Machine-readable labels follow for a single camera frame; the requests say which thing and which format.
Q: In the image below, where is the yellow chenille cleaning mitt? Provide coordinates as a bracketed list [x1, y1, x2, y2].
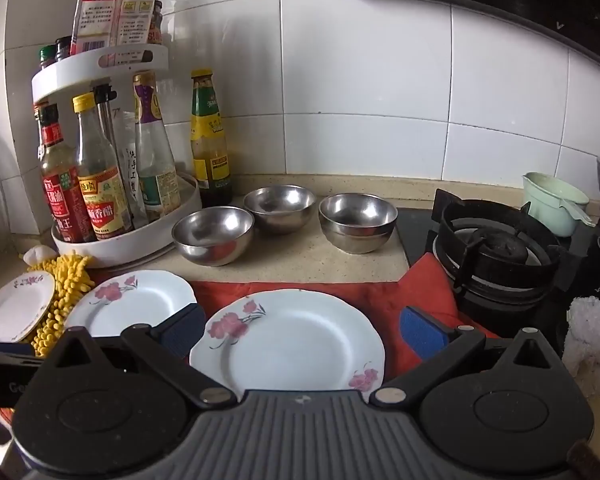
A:
[24, 247, 97, 358]

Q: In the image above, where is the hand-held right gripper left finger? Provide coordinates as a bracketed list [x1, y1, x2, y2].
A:
[42, 303, 238, 408]

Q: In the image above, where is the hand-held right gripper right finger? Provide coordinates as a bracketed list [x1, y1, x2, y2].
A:
[370, 305, 563, 408]

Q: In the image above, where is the yellow-green label sauce bottle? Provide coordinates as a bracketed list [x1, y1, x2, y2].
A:
[190, 69, 234, 207]

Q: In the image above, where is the white towel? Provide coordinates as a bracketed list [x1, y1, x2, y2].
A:
[562, 294, 600, 402]

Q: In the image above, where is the red cloth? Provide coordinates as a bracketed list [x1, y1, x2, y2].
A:
[189, 252, 501, 381]

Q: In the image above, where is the white and yellow packet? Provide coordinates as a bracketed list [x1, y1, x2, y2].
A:
[115, 0, 159, 48]

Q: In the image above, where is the white rectangular tray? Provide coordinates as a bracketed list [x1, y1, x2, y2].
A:
[30, 42, 203, 268]

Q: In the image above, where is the black gas stove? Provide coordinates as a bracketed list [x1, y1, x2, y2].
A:
[395, 187, 600, 361]

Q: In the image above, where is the red-label sesame oil bottle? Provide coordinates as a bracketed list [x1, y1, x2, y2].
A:
[35, 102, 98, 244]

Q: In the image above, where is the stainless steel bowl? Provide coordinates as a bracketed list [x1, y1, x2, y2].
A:
[243, 186, 317, 235]
[324, 227, 395, 255]
[318, 194, 398, 238]
[171, 207, 256, 267]

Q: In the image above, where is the brown bottle red label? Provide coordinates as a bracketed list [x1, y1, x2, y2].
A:
[147, 0, 164, 46]

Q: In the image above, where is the medium white pink-flower plate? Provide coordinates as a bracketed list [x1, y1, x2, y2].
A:
[64, 270, 199, 338]

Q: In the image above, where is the yellow-cap vinegar bottle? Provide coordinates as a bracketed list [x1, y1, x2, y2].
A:
[72, 92, 134, 241]

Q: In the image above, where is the clear bottle green label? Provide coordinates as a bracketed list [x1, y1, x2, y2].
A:
[132, 71, 182, 222]

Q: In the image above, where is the pale green plastic cup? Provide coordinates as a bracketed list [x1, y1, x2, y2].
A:
[521, 172, 597, 238]

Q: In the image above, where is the small orange-rimmed floral plate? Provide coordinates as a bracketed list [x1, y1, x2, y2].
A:
[0, 271, 57, 343]

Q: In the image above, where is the clear jar with handwritten label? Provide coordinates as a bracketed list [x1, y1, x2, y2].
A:
[114, 110, 148, 217]

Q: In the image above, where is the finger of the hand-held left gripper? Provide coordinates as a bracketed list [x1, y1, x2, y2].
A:
[0, 341, 35, 359]

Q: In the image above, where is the large white pink-flower plate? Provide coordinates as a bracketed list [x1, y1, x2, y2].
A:
[189, 290, 386, 403]

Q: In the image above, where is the pink and white packet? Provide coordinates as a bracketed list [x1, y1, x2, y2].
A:
[70, 0, 125, 56]

